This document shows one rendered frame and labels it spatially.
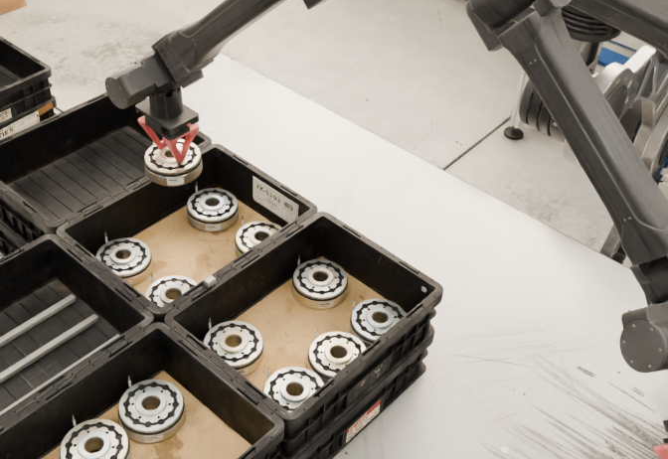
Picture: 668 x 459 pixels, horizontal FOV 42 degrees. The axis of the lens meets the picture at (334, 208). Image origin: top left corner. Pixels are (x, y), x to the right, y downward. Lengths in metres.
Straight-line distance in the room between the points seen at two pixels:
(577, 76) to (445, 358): 0.85
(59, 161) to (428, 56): 2.39
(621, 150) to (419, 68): 2.95
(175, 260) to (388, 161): 0.70
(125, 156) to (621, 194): 1.23
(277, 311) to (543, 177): 1.98
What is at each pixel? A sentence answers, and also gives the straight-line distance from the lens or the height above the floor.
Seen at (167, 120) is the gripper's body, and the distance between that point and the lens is 1.54.
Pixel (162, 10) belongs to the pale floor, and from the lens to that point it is 4.31.
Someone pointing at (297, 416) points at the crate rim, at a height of 0.93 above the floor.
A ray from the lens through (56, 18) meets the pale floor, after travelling 4.29.
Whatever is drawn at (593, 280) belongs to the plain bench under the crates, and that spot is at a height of 0.70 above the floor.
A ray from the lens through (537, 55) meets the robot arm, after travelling 1.02.
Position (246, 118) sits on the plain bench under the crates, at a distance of 2.31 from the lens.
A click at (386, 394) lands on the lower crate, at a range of 1.63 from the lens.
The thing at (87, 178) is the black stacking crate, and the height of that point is 0.83.
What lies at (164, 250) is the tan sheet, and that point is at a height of 0.83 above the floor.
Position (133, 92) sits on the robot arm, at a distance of 1.44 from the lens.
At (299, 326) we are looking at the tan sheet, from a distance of 1.59.
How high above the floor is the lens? 2.02
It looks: 40 degrees down
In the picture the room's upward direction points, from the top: 5 degrees clockwise
